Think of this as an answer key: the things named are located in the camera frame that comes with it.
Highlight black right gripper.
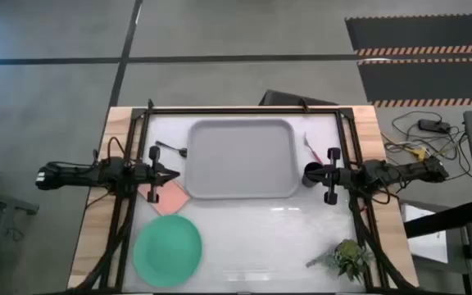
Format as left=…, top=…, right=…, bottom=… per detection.
left=304, top=146, right=360, bottom=206

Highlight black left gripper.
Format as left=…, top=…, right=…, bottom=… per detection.
left=131, top=145, right=181, bottom=204

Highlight dark plastic cup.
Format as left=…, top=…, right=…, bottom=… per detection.
left=301, top=161, right=324, bottom=188

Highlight fork with red handle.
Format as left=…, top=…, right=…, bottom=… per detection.
left=303, top=131, right=323, bottom=164

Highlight black spoon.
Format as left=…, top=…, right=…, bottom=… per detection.
left=155, top=140, right=188, bottom=159

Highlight green plastic plate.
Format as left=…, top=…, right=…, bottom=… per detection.
left=132, top=214, right=203, bottom=288

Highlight grey plastic tray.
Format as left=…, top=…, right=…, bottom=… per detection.
left=184, top=117, right=302, bottom=201

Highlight black flat panel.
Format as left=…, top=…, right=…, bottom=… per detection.
left=258, top=88, right=339, bottom=108

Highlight small green artificial plant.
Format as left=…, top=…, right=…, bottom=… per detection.
left=305, top=238, right=374, bottom=284

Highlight black power adapter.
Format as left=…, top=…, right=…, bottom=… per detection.
left=418, top=118, right=452, bottom=134

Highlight white paper sheet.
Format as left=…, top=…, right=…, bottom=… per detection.
left=401, top=203, right=450, bottom=264

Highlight black diagonal beam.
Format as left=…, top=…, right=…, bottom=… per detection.
left=402, top=199, right=472, bottom=239

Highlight black striped-edge floor mat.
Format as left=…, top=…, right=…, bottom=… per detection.
left=356, top=57, right=472, bottom=108
left=344, top=14, right=472, bottom=57

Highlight black metal rig frame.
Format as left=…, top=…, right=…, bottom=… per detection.
left=67, top=98, right=420, bottom=295

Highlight tangled black floor cables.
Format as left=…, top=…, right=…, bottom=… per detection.
left=381, top=109, right=472, bottom=182

